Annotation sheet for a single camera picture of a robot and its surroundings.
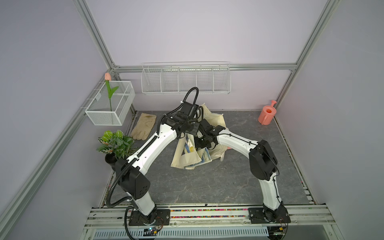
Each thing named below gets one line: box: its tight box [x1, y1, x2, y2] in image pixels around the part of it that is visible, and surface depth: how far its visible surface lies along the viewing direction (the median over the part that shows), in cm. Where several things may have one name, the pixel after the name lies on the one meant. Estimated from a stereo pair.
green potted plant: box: [96, 130, 139, 171], surface depth 75 cm
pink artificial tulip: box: [104, 72, 119, 112], surface depth 85 cm
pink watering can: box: [258, 100, 278, 126], surface depth 107 cm
